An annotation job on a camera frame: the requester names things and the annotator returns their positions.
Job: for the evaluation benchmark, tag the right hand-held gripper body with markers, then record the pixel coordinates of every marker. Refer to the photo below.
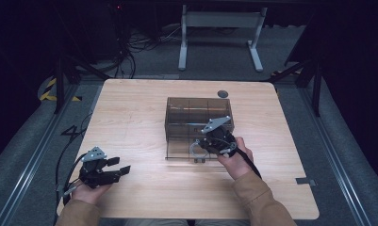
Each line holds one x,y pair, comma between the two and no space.
219,138

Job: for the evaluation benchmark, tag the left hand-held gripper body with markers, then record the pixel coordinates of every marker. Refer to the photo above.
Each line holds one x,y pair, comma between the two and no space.
92,172

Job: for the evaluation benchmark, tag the transparent brown drawer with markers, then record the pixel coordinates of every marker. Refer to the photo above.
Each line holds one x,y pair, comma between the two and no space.
180,150

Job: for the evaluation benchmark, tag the transparent brown drawer organizer box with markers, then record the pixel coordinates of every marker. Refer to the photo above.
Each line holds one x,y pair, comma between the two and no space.
189,113

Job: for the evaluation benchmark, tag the person's left hand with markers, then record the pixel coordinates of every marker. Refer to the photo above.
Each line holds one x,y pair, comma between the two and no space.
87,193

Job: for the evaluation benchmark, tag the person's right hand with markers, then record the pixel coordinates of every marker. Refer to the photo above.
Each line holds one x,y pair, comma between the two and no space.
237,163

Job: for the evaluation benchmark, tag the dark round table grommet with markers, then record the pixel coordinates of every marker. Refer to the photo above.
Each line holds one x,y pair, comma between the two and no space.
222,93

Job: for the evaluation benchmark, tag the black metal stand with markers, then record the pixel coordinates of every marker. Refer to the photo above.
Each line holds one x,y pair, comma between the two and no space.
315,81
60,81

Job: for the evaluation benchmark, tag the grey tape piece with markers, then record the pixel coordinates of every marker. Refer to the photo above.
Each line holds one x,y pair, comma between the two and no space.
305,181

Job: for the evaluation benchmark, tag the grey floor rail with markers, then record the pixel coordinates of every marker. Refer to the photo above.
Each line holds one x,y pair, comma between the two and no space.
32,157
334,157

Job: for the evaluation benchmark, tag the white metal desk frame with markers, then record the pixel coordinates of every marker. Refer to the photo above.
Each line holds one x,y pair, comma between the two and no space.
221,19

